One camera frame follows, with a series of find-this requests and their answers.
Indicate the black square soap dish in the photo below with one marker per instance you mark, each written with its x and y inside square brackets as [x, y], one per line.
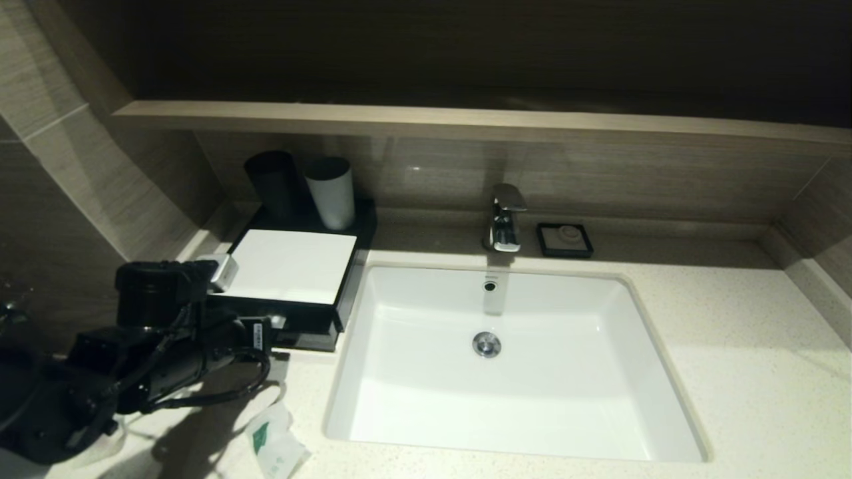
[542, 250]

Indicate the green white sachet packet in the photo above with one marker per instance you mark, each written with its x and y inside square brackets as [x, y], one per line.
[279, 446]

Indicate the white square pad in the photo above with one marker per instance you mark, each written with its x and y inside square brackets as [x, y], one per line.
[293, 266]

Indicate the chrome faucet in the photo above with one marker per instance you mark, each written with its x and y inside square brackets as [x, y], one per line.
[504, 229]

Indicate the round white soap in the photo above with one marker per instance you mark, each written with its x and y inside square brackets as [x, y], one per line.
[569, 234]

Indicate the wooden wall ledge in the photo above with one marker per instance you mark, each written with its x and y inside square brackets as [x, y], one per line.
[466, 123]

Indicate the chrome sink drain stopper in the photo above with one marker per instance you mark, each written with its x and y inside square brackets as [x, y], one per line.
[486, 344]

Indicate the black tumbler cup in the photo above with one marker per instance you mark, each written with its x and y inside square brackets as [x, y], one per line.
[273, 186]

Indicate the clear plastic wrapper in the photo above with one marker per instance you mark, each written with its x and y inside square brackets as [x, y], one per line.
[106, 450]

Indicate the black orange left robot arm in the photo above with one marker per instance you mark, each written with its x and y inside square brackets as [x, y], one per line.
[160, 293]

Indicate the white rectangular sink basin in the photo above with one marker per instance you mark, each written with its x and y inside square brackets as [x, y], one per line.
[532, 372]

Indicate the black storage box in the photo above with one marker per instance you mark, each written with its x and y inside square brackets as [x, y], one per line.
[293, 223]

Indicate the white tumbler cup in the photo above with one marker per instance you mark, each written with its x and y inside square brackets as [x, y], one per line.
[333, 199]

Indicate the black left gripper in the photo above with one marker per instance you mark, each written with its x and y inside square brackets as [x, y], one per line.
[258, 336]

